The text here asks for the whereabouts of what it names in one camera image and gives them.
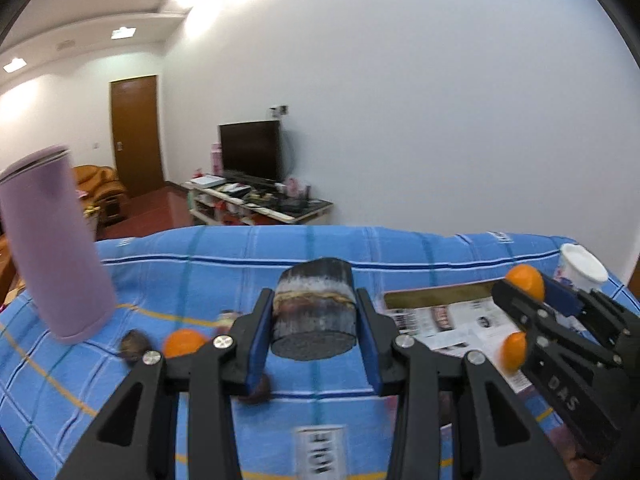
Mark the pink gold tin box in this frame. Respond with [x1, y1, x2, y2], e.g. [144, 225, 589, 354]
[382, 280, 538, 406]

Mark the orange mandarin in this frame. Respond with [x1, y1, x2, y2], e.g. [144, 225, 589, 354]
[162, 330, 208, 359]
[500, 332, 528, 373]
[505, 264, 546, 301]

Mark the newspaper sheet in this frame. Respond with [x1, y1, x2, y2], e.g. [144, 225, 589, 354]
[387, 297, 531, 391]

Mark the orange leather armchair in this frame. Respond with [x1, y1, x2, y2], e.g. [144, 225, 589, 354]
[74, 164, 130, 226]

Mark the white flower print cup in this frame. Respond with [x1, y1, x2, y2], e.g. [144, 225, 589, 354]
[557, 243, 609, 292]

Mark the small brown taro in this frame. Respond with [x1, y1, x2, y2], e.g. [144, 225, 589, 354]
[119, 329, 151, 361]
[239, 375, 273, 405]

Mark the black television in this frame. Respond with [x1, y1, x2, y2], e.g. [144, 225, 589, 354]
[218, 120, 282, 183]

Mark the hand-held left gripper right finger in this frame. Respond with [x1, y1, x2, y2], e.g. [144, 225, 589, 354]
[352, 287, 573, 480]

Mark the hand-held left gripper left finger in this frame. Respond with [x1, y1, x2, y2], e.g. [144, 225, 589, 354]
[55, 287, 276, 480]

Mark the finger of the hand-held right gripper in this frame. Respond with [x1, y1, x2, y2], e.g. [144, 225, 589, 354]
[492, 280, 618, 368]
[544, 277, 640, 356]

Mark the blue plaid blanket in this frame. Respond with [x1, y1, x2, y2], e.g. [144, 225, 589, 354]
[0, 225, 640, 480]

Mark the white television stand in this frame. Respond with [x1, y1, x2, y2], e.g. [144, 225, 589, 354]
[182, 177, 334, 226]

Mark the purple tumbler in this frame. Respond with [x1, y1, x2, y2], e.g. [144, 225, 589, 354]
[0, 145, 119, 345]

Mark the brown wooden door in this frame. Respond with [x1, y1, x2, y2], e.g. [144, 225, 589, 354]
[110, 76, 165, 198]

